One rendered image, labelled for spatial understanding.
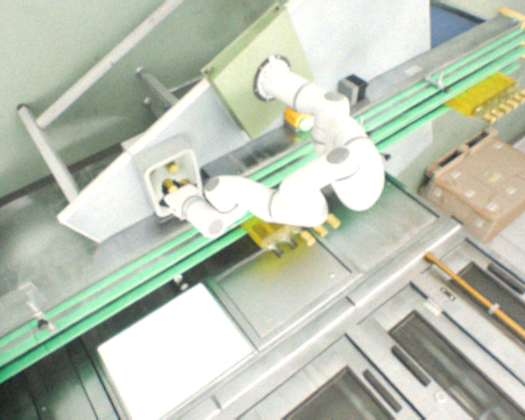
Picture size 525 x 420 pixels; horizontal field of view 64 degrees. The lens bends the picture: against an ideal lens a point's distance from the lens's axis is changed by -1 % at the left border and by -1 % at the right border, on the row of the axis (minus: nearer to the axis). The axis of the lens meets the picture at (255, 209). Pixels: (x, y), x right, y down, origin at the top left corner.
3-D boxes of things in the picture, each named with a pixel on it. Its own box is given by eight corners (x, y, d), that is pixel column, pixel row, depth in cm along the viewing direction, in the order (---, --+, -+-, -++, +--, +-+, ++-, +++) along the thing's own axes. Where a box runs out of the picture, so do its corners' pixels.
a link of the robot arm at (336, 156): (303, 180, 116) (281, 142, 106) (379, 183, 103) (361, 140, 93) (281, 229, 108) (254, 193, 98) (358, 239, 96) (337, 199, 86)
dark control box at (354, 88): (336, 96, 174) (350, 106, 169) (337, 80, 167) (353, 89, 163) (350, 89, 176) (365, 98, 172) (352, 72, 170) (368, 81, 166)
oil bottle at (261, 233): (232, 217, 159) (266, 254, 147) (230, 207, 154) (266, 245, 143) (244, 210, 161) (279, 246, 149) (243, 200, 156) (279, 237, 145)
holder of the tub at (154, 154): (151, 213, 150) (162, 226, 146) (130, 156, 130) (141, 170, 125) (193, 191, 156) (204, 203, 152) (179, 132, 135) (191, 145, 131)
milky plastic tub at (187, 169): (148, 204, 146) (160, 220, 141) (130, 156, 129) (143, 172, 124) (191, 181, 152) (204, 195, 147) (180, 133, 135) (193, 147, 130)
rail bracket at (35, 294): (29, 293, 134) (52, 348, 122) (2, 264, 121) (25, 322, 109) (43, 285, 135) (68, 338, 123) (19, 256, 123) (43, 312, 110)
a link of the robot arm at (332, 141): (377, 135, 105) (364, 185, 116) (344, 90, 122) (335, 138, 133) (341, 137, 103) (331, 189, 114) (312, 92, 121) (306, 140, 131)
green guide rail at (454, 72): (224, 192, 146) (237, 206, 142) (224, 190, 145) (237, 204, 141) (518, 29, 207) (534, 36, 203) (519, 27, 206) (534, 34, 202)
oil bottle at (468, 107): (435, 99, 199) (487, 128, 184) (438, 89, 195) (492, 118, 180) (442, 94, 201) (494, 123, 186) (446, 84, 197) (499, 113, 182)
